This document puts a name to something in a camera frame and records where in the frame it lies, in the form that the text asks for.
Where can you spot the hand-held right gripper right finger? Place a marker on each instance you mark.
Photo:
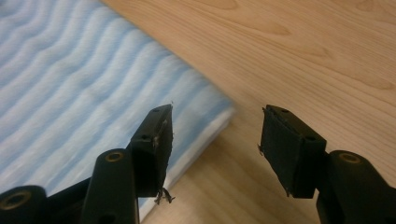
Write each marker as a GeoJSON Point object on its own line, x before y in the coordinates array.
{"type": "Point", "coordinates": [289, 155]}

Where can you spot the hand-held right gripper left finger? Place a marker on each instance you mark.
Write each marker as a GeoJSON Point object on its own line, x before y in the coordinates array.
{"type": "Point", "coordinates": [152, 155]}

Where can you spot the blue striped towel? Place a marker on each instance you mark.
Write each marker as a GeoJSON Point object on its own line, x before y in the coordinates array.
{"type": "Point", "coordinates": [77, 77]}

